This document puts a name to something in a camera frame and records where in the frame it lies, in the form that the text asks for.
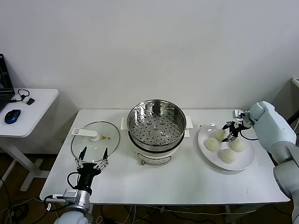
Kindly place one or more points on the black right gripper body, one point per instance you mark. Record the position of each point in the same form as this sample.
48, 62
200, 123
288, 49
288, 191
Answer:
241, 127

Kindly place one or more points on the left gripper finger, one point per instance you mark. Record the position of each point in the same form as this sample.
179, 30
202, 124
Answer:
82, 155
105, 155

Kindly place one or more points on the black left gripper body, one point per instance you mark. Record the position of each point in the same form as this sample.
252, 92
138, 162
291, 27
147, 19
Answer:
85, 175

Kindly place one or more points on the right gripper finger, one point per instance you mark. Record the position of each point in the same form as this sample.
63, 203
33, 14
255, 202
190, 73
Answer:
230, 125
231, 137

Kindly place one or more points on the white steamed baozi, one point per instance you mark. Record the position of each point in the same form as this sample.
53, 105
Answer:
227, 156
238, 147
219, 135
212, 144

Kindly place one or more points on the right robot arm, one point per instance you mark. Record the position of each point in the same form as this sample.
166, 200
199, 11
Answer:
271, 126

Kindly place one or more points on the stainless steel steamer basket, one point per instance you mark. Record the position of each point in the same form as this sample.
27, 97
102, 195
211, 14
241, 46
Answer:
156, 123

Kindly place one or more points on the white round plate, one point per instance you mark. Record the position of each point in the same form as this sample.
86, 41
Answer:
243, 161

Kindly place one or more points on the white electric pot base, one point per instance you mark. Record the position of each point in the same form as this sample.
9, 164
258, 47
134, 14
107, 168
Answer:
154, 156

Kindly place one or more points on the white side table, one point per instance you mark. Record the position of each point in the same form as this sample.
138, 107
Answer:
35, 116

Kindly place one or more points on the small black white dongle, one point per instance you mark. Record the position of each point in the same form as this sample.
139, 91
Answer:
30, 101

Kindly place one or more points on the blue computer mouse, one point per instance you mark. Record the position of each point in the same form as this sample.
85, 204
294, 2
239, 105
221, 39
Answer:
12, 116

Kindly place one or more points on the black laptop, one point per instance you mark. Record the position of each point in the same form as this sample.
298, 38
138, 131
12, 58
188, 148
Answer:
4, 93

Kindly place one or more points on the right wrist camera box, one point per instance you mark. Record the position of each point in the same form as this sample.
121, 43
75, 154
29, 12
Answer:
238, 114

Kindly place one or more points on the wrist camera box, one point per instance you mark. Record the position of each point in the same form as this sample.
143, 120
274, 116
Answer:
71, 195
238, 114

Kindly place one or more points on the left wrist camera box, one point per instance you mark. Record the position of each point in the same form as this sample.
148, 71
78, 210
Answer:
71, 195

